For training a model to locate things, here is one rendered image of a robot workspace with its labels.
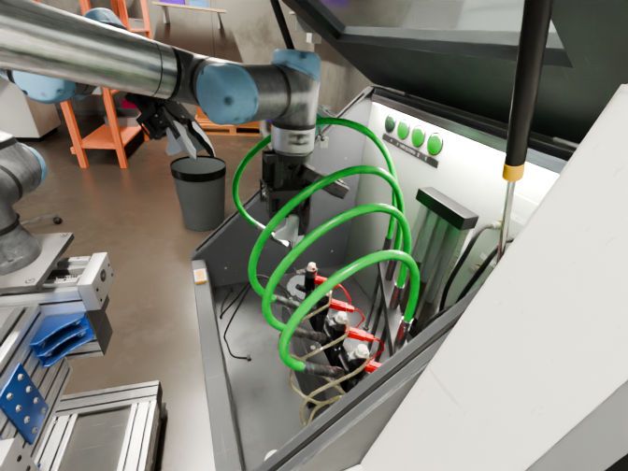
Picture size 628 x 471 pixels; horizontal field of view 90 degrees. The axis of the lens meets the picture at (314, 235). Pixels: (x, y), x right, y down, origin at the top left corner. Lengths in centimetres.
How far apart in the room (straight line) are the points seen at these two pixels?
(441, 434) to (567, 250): 26
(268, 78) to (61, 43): 23
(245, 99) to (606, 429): 49
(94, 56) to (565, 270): 55
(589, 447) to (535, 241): 18
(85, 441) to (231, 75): 145
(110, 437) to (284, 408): 92
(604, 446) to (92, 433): 155
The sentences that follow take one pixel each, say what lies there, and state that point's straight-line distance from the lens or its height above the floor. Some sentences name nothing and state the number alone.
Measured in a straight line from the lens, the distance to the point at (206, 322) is 83.
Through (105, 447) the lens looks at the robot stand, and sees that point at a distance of 160.
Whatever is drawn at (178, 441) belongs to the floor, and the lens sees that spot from 176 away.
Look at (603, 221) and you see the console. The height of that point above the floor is 145.
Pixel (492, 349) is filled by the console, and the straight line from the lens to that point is 41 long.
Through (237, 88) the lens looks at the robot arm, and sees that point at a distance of 45.
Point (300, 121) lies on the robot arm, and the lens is 53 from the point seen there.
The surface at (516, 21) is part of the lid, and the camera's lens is 47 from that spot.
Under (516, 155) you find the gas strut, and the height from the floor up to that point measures 148.
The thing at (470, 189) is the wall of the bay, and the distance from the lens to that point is 71.
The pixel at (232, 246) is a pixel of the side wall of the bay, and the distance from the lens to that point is 102.
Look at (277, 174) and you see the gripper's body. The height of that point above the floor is 135.
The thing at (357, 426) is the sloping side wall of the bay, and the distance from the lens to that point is 51.
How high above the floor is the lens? 156
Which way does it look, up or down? 32 degrees down
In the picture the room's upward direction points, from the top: 6 degrees clockwise
